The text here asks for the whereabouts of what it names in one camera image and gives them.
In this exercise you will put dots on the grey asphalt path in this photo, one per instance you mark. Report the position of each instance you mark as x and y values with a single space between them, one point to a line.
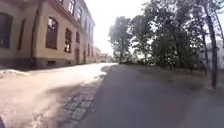
133 100

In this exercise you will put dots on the cobblestone strip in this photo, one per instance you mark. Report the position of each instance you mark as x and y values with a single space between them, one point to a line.
80 103

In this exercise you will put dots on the row of trees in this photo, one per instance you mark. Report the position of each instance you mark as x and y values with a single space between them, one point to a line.
166 40

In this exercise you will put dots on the grass strip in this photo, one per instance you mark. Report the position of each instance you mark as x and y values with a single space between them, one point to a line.
180 78

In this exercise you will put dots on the large yellow building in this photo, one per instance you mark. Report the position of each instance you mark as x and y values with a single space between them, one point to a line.
40 40

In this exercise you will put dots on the pale gravel road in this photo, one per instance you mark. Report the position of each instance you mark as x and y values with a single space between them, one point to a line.
33 90

